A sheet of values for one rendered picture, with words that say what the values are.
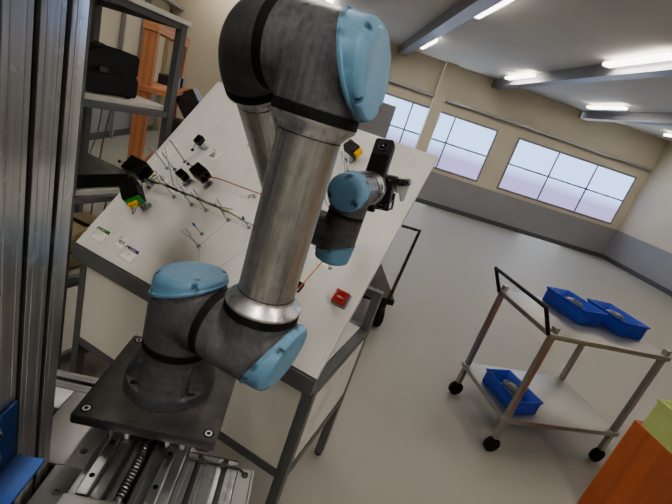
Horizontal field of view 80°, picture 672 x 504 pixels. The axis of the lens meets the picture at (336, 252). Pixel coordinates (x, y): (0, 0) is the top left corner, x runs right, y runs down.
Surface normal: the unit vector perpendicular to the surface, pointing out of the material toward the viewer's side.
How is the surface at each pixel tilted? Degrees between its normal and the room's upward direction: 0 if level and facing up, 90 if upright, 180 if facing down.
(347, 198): 90
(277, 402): 90
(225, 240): 49
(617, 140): 90
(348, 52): 86
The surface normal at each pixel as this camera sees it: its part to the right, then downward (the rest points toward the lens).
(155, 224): -0.11, -0.44
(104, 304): -0.40, 0.19
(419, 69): 0.03, 0.35
